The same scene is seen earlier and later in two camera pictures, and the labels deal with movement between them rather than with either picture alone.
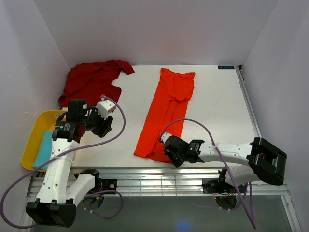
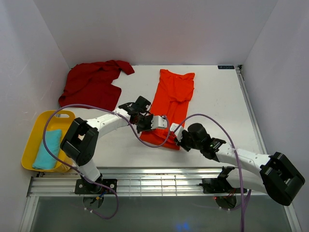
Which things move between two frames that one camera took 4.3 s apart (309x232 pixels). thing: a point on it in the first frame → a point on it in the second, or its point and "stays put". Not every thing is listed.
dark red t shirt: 91,81 stays put
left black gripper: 103,129 → 148,128
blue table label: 226,67 stays put
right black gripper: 177,164 → 185,133
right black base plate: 217,186 stays put
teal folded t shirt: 45,151 stays put
